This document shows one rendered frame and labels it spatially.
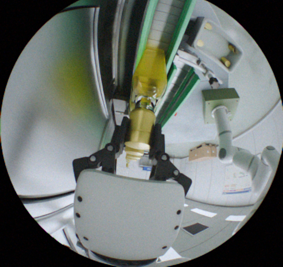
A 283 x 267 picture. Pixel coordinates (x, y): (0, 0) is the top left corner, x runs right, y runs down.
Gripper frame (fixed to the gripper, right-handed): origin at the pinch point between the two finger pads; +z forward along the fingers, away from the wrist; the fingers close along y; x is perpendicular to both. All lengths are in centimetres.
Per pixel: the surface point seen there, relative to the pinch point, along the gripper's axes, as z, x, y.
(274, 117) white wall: 66, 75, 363
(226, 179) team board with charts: 14, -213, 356
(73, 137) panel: 0.4, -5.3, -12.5
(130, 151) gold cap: 0.3, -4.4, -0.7
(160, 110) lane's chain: 33.9, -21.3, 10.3
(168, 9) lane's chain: 21.5, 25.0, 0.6
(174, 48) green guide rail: 16.5, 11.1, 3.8
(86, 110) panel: 7.5, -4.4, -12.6
